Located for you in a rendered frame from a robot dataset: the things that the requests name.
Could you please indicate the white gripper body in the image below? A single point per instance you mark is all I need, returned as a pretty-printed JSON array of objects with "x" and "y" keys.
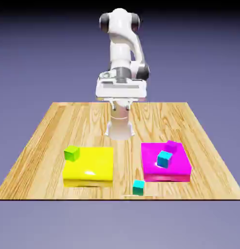
[{"x": 120, "y": 91}]

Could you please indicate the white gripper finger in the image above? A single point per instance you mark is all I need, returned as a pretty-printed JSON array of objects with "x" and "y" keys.
[
  {"x": 113, "y": 106},
  {"x": 128, "y": 106}
]

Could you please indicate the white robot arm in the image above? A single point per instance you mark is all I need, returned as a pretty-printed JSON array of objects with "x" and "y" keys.
[{"x": 119, "y": 39}]

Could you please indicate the small purple cube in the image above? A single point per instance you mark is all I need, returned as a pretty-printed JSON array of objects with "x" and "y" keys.
[{"x": 171, "y": 146}]

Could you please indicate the small green cube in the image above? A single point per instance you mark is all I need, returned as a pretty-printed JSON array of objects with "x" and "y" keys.
[{"x": 72, "y": 153}]

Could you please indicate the small blue cube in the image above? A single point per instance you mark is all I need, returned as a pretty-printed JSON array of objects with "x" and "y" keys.
[{"x": 164, "y": 159}]

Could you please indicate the small teal cube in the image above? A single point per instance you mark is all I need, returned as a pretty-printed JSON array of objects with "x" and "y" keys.
[{"x": 138, "y": 187}]

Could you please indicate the large magenta box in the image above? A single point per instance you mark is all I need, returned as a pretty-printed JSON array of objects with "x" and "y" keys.
[{"x": 151, "y": 161}]

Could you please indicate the large yellow box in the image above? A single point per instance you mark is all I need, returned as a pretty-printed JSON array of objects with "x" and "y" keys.
[{"x": 88, "y": 165}]

